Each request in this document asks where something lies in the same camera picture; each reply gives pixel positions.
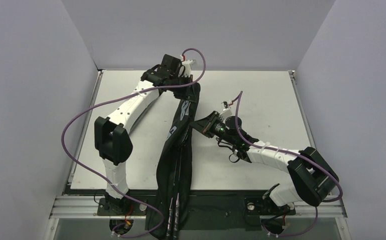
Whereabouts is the black racket bag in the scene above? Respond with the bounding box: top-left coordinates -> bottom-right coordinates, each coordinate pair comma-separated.
146,83 -> 201,240

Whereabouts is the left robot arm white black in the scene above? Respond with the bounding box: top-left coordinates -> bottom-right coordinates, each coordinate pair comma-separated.
94,54 -> 199,215

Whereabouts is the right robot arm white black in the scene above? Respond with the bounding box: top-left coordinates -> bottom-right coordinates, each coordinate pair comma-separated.
190,111 -> 339,215

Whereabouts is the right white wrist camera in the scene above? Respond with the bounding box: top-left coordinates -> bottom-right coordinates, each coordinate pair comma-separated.
219,101 -> 233,122

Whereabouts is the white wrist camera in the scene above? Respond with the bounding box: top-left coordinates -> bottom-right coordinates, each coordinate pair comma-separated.
219,101 -> 233,122
179,59 -> 197,78

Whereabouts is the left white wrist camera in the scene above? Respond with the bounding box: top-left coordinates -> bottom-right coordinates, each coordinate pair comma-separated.
179,59 -> 197,78

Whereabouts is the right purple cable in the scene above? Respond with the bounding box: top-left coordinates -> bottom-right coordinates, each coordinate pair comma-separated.
224,91 -> 344,238

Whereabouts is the purple cable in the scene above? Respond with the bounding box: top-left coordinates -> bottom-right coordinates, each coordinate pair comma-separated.
61,48 -> 207,239
224,91 -> 344,238

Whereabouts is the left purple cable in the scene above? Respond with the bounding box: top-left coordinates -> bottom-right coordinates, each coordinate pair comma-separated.
61,48 -> 207,239

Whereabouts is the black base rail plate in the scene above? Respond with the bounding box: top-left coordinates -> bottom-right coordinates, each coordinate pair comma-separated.
96,190 -> 296,234

